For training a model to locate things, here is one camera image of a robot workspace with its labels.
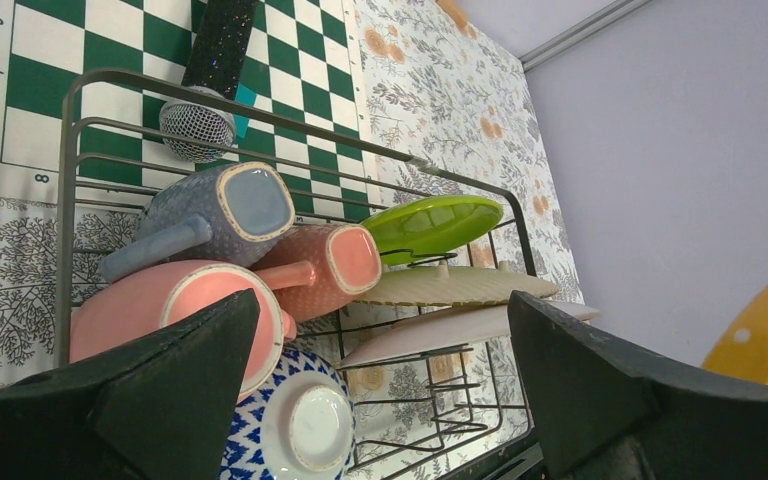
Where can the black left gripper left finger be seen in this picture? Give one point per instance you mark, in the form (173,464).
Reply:
(158,407)

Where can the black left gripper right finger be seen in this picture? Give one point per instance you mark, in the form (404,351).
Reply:
(606,408)

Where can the white plate green red rim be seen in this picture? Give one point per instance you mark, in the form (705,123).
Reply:
(431,331)

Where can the woven bamboo plate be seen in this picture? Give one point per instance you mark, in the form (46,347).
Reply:
(445,285)

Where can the large pink mug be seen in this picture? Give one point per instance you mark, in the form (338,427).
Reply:
(156,297)

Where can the blue white patterned bowl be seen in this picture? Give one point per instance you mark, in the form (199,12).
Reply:
(299,424)

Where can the grey blue mug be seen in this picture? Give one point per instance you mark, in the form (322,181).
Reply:
(233,213)

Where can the small pink mug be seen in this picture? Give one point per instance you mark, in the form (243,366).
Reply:
(316,269)

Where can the lime green plate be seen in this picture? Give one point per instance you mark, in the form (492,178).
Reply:
(431,227)

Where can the green white chessboard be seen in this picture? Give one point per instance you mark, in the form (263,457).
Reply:
(301,63)

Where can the black microphone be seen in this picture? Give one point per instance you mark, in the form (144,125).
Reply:
(193,131)

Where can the right wooden cork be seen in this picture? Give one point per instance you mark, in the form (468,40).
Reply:
(455,12)

